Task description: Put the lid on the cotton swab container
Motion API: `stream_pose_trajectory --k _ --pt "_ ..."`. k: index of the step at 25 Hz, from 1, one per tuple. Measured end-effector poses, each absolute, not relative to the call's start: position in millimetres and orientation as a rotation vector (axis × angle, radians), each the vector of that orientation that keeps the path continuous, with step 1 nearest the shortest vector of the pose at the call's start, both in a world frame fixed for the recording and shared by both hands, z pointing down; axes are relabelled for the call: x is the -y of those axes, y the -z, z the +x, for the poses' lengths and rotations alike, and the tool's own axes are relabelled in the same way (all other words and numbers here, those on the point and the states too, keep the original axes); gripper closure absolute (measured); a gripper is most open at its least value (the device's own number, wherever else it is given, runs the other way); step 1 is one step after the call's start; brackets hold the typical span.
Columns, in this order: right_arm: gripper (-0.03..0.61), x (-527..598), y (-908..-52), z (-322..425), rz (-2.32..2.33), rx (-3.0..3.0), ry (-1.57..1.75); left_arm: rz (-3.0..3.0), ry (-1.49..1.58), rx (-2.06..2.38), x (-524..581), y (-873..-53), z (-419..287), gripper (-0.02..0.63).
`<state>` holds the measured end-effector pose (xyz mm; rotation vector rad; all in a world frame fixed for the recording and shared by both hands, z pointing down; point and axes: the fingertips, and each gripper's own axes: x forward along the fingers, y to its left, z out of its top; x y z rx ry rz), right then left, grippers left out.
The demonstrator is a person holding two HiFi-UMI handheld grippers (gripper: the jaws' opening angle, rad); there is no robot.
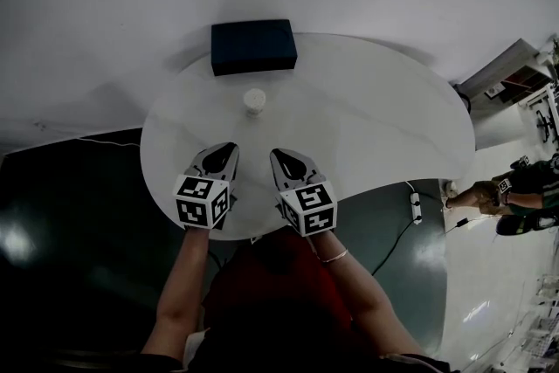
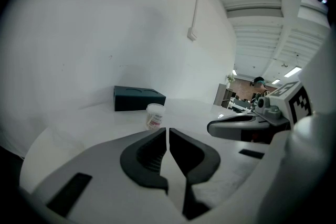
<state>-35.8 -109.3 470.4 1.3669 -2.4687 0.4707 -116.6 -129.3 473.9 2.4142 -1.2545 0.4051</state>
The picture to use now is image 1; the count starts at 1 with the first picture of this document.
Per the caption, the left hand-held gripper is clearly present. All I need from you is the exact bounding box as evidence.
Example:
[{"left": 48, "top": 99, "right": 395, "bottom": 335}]
[{"left": 173, "top": 142, "right": 240, "bottom": 231}]

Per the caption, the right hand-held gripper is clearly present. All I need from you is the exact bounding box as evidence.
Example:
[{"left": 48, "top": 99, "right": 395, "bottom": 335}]
[{"left": 270, "top": 149, "right": 338, "bottom": 238}]

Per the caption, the person's left forearm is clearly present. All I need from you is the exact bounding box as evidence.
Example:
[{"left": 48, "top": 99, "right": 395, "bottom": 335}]
[{"left": 139, "top": 226, "right": 213, "bottom": 357}]

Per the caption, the person's right forearm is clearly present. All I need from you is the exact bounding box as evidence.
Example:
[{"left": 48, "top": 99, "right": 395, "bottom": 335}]
[{"left": 311, "top": 229, "right": 423, "bottom": 358}]

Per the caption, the person's red shirt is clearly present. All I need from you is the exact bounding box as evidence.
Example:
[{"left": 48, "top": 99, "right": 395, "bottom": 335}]
[{"left": 202, "top": 229, "right": 355, "bottom": 349}]

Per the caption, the white power strip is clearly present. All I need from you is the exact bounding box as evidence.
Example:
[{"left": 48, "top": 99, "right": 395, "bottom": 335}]
[{"left": 410, "top": 192, "right": 424, "bottom": 225}]

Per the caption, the dark blue box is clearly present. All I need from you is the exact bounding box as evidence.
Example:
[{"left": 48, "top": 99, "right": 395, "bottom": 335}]
[{"left": 210, "top": 18, "right": 300, "bottom": 78}]

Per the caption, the grey open shelf unit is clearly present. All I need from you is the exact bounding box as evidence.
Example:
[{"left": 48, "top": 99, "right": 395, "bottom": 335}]
[{"left": 452, "top": 38, "right": 559, "bottom": 152}]

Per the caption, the black office chair base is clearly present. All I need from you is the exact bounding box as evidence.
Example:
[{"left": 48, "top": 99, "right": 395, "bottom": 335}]
[{"left": 534, "top": 108, "right": 559, "bottom": 144}]

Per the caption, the silver wrist bracelet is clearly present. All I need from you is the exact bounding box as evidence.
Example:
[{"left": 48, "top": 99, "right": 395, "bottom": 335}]
[{"left": 320, "top": 248, "right": 349, "bottom": 265}]

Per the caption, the thin white floor cable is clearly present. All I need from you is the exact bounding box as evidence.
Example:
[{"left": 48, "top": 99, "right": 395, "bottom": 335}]
[{"left": 77, "top": 136, "right": 141, "bottom": 149}]

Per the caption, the black floor cable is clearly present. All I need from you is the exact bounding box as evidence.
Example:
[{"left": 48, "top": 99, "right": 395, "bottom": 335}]
[{"left": 370, "top": 218, "right": 417, "bottom": 277}]

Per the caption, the black looped cable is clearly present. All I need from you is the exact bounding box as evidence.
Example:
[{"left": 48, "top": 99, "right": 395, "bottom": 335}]
[{"left": 453, "top": 84, "right": 473, "bottom": 115}]

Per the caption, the white wire rack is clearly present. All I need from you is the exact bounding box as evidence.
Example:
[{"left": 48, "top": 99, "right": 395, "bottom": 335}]
[{"left": 521, "top": 274, "right": 559, "bottom": 366}]

